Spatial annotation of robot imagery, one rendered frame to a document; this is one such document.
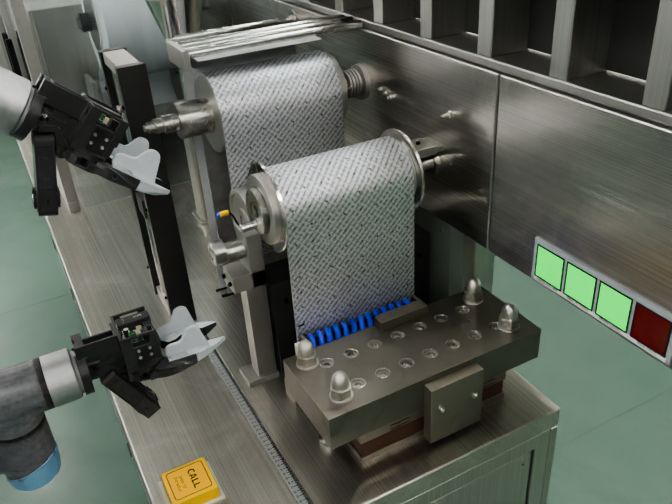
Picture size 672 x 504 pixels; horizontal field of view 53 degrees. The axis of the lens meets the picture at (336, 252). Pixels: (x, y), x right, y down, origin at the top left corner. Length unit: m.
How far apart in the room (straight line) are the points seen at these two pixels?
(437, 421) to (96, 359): 0.52
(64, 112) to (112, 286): 0.78
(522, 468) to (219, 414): 0.53
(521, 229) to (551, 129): 0.18
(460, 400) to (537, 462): 0.24
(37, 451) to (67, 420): 1.66
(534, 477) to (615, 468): 1.12
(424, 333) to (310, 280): 0.21
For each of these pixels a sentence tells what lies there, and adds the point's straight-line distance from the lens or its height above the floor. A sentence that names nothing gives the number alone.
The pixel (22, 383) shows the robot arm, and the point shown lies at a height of 1.14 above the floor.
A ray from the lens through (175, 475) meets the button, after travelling 1.12.
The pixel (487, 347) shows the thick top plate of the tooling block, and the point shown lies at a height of 1.03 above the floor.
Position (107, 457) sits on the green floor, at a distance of 2.54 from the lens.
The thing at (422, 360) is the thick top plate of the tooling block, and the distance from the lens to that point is 1.10.
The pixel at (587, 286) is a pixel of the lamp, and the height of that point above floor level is 1.19.
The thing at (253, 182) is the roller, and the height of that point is 1.29.
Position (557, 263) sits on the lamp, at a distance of 1.03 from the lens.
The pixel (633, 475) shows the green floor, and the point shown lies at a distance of 2.42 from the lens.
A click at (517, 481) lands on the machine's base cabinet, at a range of 1.29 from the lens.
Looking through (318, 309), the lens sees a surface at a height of 1.07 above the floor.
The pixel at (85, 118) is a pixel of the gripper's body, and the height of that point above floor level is 1.46.
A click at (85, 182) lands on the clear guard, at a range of 2.04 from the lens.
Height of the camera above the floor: 1.73
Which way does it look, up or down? 30 degrees down
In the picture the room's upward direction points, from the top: 4 degrees counter-clockwise
